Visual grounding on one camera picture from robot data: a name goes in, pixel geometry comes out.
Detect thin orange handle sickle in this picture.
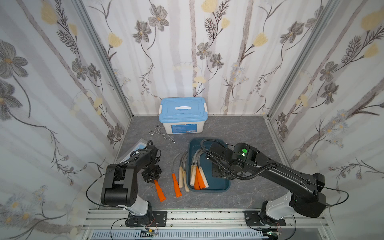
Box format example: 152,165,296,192
196,157,206,190

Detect wooden handle sickle group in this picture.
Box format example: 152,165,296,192
191,151,198,177

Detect orange handle sickle group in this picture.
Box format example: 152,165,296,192
194,175,201,190

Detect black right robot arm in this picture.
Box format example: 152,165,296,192
200,139,327,225

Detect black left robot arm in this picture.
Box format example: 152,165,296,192
101,141,166,228

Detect teal plastic storage bin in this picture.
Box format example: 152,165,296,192
185,138,231,193

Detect white storage box blue lid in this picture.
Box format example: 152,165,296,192
159,97,208,135

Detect bagged blue face masks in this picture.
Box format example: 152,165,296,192
117,139,147,163

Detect wooden handle sickle beside bin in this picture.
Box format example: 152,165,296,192
182,152,190,193

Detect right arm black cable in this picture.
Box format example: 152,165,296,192
200,138,350,240

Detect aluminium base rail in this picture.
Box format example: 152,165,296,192
80,191,335,240

